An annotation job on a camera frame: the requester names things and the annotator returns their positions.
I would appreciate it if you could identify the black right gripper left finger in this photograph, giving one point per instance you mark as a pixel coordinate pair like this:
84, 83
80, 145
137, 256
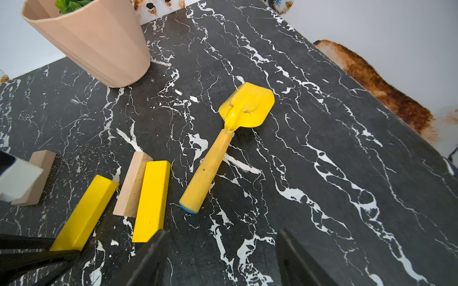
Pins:
148, 266

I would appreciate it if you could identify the beige plant pot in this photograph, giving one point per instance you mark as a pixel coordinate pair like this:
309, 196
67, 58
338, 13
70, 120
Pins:
104, 38

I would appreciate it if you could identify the yellow block right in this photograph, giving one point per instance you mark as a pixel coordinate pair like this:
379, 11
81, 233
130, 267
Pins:
153, 199

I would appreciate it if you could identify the yellow block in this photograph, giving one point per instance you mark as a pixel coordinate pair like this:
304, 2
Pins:
153, 199
87, 213

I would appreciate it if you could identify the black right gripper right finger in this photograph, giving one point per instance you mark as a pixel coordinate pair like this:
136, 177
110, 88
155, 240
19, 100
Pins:
297, 267

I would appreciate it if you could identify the yellow toy shovel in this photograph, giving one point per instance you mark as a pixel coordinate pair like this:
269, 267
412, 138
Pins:
247, 107

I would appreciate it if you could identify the yellow block left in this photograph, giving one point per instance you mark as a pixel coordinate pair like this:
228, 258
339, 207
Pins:
87, 213

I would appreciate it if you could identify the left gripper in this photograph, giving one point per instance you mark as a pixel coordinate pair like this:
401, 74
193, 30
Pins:
17, 177

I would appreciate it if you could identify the green succulent plant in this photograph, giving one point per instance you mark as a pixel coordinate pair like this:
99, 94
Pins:
69, 6

